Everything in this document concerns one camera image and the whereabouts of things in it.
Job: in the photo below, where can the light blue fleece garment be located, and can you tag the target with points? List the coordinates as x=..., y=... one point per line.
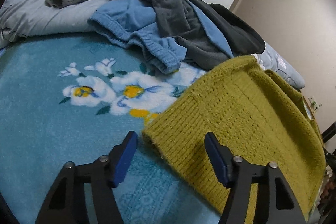
x=180, y=32

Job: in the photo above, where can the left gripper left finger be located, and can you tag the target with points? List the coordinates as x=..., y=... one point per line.
x=65, y=201

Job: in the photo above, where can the dark grey garment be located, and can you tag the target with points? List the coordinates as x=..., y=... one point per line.
x=167, y=31

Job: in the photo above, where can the black garment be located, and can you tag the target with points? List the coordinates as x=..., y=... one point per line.
x=242, y=38

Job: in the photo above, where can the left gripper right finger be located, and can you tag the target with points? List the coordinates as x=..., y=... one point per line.
x=275, y=203

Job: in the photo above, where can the teal floral bed blanket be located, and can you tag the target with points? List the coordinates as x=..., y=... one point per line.
x=72, y=97

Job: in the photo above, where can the olive green knit sweater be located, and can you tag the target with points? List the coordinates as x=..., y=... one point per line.
x=256, y=114

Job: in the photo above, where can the grey floral duvet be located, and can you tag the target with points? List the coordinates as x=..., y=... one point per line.
x=27, y=18

